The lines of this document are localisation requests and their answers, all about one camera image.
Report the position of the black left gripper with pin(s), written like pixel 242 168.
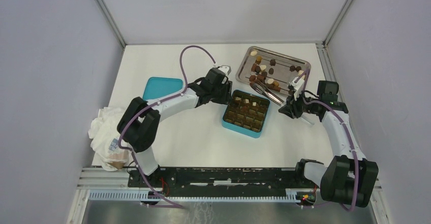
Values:
pixel 227 88

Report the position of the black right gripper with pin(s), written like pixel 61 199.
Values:
pixel 290 107

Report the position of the teal chocolate box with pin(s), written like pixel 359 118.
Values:
pixel 246 114

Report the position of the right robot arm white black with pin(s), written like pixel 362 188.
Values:
pixel 350 178

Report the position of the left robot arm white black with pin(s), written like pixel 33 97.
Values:
pixel 139 124

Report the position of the steel tray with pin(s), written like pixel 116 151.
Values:
pixel 272 65

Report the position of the teal box lid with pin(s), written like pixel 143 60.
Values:
pixel 158 87

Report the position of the white cloth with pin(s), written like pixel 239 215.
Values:
pixel 104 139

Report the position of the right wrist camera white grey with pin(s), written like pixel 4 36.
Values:
pixel 296 87

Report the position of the wrist camera white grey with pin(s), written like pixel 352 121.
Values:
pixel 224 68
pixel 296 87

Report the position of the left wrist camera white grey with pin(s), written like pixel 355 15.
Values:
pixel 224 68

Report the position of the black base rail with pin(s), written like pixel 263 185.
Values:
pixel 221 182

